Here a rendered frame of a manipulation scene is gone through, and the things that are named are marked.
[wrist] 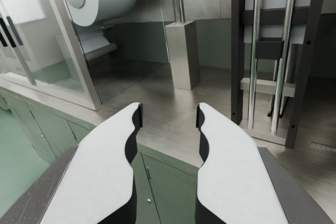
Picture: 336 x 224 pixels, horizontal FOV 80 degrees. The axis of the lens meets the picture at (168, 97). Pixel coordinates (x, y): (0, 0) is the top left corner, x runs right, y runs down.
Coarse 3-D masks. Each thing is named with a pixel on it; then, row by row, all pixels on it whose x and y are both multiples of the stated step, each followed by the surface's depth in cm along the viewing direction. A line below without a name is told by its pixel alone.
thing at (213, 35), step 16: (320, 16) 72; (208, 32) 98; (224, 32) 94; (320, 32) 74; (208, 48) 102; (224, 48) 97; (320, 48) 76; (208, 64) 107; (224, 64) 101; (272, 64) 88; (320, 64) 78
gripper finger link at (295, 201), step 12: (264, 156) 8; (276, 168) 8; (276, 180) 7; (288, 180) 7; (276, 192) 7; (288, 192) 7; (300, 192) 7; (288, 204) 6; (300, 204) 6; (312, 204) 6; (288, 216) 6; (300, 216) 6; (312, 216) 6; (324, 216) 6
